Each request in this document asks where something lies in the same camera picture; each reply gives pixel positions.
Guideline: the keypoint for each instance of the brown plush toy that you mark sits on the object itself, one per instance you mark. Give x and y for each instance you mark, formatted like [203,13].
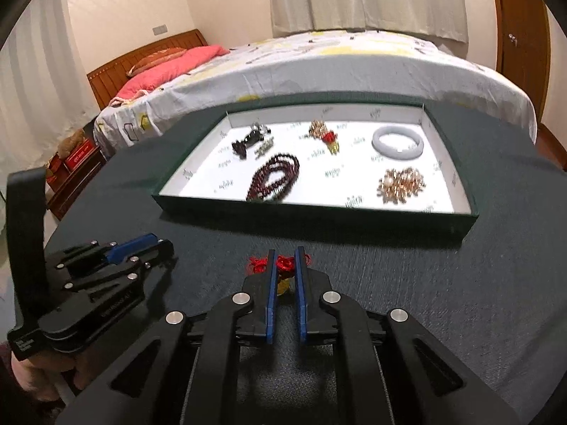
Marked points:
[71,141]

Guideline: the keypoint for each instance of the grey wall switch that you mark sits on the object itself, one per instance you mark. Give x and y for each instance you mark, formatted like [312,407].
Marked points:
[160,30]

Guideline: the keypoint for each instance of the green jewelry box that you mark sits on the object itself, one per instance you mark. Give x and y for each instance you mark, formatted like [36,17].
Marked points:
[310,225]

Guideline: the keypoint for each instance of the bed with white printed sheet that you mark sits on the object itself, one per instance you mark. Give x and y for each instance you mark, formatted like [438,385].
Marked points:
[354,66]

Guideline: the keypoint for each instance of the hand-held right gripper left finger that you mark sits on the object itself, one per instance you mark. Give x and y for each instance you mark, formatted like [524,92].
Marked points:
[271,301]

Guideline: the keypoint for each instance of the pink pillow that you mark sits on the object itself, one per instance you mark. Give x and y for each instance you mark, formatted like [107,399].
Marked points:
[177,66]

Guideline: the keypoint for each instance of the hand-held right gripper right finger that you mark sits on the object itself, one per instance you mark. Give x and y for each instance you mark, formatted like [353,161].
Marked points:
[302,301]

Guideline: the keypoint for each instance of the wooden door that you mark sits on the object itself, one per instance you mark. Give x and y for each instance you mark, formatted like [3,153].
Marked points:
[522,31]

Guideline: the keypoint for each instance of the sheer white curtain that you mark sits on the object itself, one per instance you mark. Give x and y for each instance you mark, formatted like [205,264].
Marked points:
[40,97]

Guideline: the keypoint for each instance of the person's left hand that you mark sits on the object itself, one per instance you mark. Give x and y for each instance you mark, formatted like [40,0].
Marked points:
[84,369]

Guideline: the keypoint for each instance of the dark grey tablecloth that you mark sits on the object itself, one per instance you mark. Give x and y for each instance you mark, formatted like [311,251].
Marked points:
[443,296]

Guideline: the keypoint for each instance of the wooden headboard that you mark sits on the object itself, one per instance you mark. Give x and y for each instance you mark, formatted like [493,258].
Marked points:
[115,79]

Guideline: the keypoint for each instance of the wooden nightstand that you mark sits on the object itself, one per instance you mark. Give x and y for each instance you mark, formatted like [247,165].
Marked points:
[79,186]

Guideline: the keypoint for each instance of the red gift box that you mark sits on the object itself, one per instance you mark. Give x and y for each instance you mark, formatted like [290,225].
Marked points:
[79,156]

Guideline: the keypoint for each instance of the white jade bangle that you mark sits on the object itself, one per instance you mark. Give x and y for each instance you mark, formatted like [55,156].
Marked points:
[378,142]

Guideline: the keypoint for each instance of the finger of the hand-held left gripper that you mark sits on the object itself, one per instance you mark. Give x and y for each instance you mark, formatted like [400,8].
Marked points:
[150,256]
[128,245]

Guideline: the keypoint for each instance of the orange pillow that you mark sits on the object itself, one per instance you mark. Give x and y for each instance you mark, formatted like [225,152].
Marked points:
[155,58]

